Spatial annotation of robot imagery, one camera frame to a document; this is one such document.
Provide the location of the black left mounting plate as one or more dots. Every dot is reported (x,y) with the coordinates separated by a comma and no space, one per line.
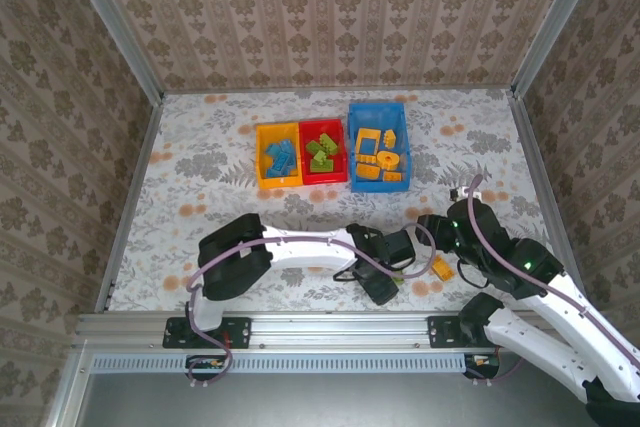
(235,332)

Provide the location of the small controller board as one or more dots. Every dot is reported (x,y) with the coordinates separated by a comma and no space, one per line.
(205,363)
(482,362)

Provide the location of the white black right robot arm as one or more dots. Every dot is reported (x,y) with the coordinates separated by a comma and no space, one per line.
(550,347)

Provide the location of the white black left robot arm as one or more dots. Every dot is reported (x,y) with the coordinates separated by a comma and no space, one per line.
(310,254)

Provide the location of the blue lego brick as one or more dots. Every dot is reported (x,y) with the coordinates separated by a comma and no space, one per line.
(272,149)
(275,172)
(292,168)
(287,146)
(282,161)

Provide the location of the red plastic bin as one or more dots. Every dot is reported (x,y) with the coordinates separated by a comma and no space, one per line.
(307,129)

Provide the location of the blue plastic bin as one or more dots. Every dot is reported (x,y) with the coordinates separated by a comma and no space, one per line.
(402,117)

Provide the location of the yellow round lego piece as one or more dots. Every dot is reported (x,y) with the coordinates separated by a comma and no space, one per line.
(381,157)

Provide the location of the aluminium back frame rail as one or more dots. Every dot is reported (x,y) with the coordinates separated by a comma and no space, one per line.
(335,90)

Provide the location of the small right controller board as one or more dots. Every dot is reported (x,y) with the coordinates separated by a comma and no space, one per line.
(482,362)

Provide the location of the yellow plastic bin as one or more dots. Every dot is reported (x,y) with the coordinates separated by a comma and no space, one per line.
(262,134)

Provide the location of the grey metal panel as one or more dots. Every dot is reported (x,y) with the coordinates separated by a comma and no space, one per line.
(325,402)

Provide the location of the green lego brick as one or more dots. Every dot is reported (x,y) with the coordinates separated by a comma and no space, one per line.
(328,142)
(318,156)
(398,280)
(322,166)
(314,146)

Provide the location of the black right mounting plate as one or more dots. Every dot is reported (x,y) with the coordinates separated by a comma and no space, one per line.
(442,332)

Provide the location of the aluminium side frame rail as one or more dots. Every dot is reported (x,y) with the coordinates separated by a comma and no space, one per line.
(135,182)
(550,197)

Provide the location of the aluminium frame post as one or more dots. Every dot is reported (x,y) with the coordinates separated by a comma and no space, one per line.
(114,22)
(559,22)

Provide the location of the yellow lego window frame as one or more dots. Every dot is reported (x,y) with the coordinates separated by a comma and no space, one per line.
(359,143)

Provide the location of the small left controller board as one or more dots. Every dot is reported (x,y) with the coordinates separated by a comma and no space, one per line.
(205,363)

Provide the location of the yellow lego brick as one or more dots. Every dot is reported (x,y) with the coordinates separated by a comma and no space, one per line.
(390,137)
(392,177)
(443,268)

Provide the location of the black mounting plate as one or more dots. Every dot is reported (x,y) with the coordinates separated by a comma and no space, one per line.
(442,332)
(235,332)

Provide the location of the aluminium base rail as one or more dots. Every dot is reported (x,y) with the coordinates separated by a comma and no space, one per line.
(340,329)

